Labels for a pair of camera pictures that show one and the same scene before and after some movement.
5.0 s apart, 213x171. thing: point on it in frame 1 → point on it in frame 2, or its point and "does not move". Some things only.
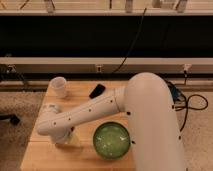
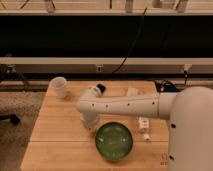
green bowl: x=110 y=140 does not move
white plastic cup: x=58 y=87 does not move
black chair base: x=14 y=120 does not move
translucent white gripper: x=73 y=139 → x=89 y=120
